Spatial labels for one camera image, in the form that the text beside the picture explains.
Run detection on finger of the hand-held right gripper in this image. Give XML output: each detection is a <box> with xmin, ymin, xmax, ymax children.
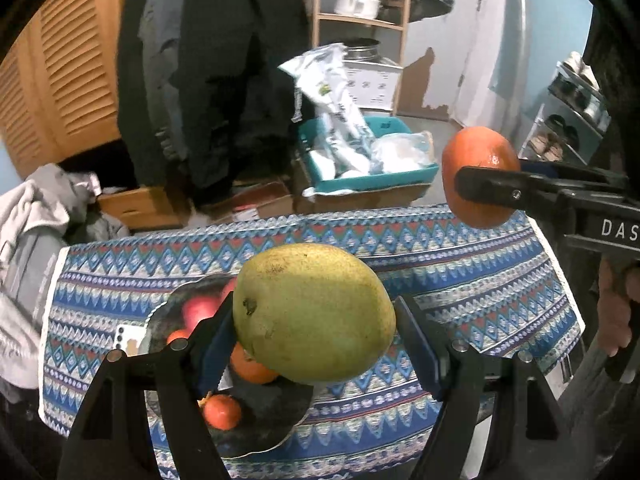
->
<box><xmin>519</xmin><ymin>158</ymin><xmax>626</xmax><ymax>188</ymax></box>
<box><xmin>454</xmin><ymin>165</ymin><xmax>571</xmax><ymax>213</ymax></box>

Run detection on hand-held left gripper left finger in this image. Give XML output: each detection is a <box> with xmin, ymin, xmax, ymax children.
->
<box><xmin>57</xmin><ymin>292</ymin><xmax>241</xmax><ymax>480</ymax></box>

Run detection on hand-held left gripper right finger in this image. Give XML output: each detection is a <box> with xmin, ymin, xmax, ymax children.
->
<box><xmin>395</xmin><ymin>294</ymin><xmax>566</xmax><ymax>480</ymax></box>

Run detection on large orange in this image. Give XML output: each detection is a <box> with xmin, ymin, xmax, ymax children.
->
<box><xmin>229</xmin><ymin>344</ymin><xmax>281</xmax><ymax>385</ymax></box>
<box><xmin>441</xmin><ymin>126</ymin><xmax>521</xmax><ymax>229</ymax></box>

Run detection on dark glass bowl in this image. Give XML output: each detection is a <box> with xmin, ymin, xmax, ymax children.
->
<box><xmin>137</xmin><ymin>274</ymin><xmax>316</xmax><ymax>458</ymax></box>

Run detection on person's right hand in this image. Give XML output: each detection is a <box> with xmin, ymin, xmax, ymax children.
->
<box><xmin>597</xmin><ymin>260</ymin><xmax>640</xmax><ymax>358</ymax></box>

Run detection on group of assorted shoes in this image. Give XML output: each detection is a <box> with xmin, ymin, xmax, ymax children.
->
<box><xmin>525</xmin><ymin>52</ymin><xmax>608</xmax><ymax>161</ymax></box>

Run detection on grey shoe rack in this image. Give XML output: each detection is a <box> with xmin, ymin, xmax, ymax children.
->
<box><xmin>517</xmin><ymin>52</ymin><xmax>613</xmax><ymax>166</ymax></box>

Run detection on blue patterned tablecloth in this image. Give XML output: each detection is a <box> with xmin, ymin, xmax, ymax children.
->
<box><xmin>37</xmin><ymin>203</ymin><xmax>586</xmax><ymax>480</ymax></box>

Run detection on white smartphone with stickers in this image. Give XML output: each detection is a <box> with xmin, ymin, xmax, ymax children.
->
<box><xmin>116</xmin><ymin>324</ymin><xmax>151</xmax><ymax>358</ymax></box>

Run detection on clear plastic bags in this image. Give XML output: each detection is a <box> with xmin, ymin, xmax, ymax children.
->
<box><xmin>370</xmin><ymin>131</ymin><xmax>436</xmax><ymax>173</ymax></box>

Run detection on teal plastic crate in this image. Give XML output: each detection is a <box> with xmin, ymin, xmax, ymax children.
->
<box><xmin>298</xmin><ymin>116</ymin><xmax>441</xmax><ymax>196</ymax></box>

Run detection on white door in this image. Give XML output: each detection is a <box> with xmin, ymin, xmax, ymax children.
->
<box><xmin>452</xmin><ymin>0</ymin><xmax>526</xmax><ymax>128</ymax></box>

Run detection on flat cardboard box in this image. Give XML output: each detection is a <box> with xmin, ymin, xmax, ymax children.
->
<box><xmin>200</xmin><ymin>182</ymin><xmax>296</xmax><ymax>221</ymax></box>

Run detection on brown cardboard box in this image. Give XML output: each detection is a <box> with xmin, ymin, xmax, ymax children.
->
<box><xmin>292</xmin><ymin>160</ymin><xmax>433</xmax><ymax>213</ymax></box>

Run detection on wooden drawer box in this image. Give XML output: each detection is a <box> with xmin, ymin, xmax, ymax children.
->
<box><xmin>97</xmin><ymin>186</ymin><xmax>191</xmax><ymax>231</ymax></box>

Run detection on white plastic basket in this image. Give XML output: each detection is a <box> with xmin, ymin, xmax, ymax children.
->
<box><xmin>344</xmin><ymin>59</ymin><xmax>403</xmax><ymax>111</ymax></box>

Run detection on white printed rice bag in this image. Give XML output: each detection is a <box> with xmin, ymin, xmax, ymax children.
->
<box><xmin>277</xmin><ymin>42</ymin><xmax>381</xmax><ymax>178</ymax></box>

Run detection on grey sweatshirt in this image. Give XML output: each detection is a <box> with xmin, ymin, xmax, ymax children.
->
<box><xmin>0</xmin><ymin>162</ymin><xmax>131</xmax><ymax>391</ymax></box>

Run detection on steel pot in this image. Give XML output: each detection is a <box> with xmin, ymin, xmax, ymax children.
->
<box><xmin>345</xmin><ymin>38</ymin><xmax>383</xmax><ymax>63</ymax></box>

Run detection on wooden shelf rack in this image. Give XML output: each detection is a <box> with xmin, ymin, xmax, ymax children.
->
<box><xmin>310</xmin><ymin>0</ymin><xmax>416</xmax><ymax>116</ymax></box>

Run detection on white cooking pot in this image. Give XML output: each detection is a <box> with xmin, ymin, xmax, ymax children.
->
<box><xmin>334</xmin><ymin>0</ymin><xmax>383</xmax><ymax>17</ymax></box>

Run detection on black jacket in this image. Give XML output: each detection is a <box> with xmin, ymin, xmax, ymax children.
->
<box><xmin>117</xmin><ymin>0</ymin><xmax>313</xmax><ymax>206</ymax></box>

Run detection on grey jacket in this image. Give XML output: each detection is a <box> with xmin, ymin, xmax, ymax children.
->
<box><xmin>137</xmin><ymin>0</ymin><xmax>191</xmax><ymax>161</ymax></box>

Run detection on wooden louvered wardrobe door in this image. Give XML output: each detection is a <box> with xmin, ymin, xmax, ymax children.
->
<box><xmin>0</xmin><ymin>0</ymin><xmax>146</xmax><ymax>181</ymax></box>

